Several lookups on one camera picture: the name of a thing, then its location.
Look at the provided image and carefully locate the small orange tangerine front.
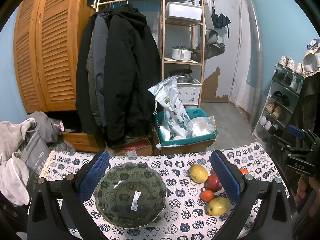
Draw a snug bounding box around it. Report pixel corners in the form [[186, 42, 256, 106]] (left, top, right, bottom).
[[200, 190, 214, 203]]

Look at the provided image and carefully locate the grey tote bag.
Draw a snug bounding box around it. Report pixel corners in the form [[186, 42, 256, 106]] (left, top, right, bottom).
[[21, 130, 50, 196]]

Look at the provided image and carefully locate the brown cardboard box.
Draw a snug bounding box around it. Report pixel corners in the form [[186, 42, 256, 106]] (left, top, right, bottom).
[[113, 137, 152, 157]]

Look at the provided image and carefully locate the grey clothes pile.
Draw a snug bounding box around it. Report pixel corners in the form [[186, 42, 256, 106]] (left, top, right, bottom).
[[1, 112, 75, 206]]

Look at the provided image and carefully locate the wooden shelf rack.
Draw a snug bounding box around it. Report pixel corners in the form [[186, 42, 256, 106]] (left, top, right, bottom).
[[161, 0, 206, 108]]

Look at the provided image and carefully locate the white door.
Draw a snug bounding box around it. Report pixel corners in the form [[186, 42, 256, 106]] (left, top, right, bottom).
[[201, 0, 241, 102]]

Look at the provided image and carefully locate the black hanging coat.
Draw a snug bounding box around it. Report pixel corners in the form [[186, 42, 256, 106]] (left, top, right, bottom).
[[75, 4, 161, 146]]

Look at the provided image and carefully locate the white storage bin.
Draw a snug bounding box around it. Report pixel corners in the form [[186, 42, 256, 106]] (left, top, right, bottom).
[[165, 2, 202, 22]]

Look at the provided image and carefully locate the orange tangerine back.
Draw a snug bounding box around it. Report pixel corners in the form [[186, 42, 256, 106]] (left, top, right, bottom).
[[239, 168, 249, 175]]

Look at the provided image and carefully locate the steel pot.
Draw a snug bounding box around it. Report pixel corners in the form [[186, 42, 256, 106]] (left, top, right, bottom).
[[169, 68, 193, 83]]

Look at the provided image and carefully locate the white pot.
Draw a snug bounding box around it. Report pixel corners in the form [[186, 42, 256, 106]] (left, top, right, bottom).
[[171, 45, 192, 61]]

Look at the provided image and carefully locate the wooden louvered wardrobe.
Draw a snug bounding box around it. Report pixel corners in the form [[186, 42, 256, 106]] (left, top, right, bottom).
[[14, 0, 94, 113]]

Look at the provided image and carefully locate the large red apple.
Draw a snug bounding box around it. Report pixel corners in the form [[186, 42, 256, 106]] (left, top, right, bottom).
[[206, 174, 222, 192]]

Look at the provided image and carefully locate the white printed rice bag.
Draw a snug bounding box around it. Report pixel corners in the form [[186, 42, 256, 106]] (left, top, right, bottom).
[[148, 76, 190, 139]]

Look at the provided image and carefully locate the dark blue umbrella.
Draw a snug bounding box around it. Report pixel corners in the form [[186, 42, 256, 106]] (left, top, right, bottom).
[[212, 0, 231, 38]]

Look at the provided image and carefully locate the person's right hand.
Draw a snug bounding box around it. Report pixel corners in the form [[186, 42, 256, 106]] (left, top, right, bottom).
[[295, 174, 320, 218]]

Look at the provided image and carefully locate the white patterned drawer box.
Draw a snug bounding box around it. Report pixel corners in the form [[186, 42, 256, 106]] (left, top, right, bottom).
[[177, 78, 202, 105]]

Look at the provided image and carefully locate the shoe rack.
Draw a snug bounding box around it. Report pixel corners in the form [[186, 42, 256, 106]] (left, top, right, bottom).
[[252, 56, 304, 145]]

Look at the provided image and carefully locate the grey vertical pipe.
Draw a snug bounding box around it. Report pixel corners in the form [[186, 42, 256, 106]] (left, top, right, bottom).
[[246, 0, 264, 125]]

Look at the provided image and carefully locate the clear plastic bag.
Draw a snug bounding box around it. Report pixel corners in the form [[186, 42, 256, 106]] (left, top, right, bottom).
[[186, 115, 216, 138]]

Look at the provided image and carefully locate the green glass bowl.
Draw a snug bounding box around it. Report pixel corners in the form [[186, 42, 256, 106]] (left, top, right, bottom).
[[94, 162, 167, 229]]

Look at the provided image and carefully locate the grey hanging jacket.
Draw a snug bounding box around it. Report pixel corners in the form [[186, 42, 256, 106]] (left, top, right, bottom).
[[86, 12, 108, 127]]

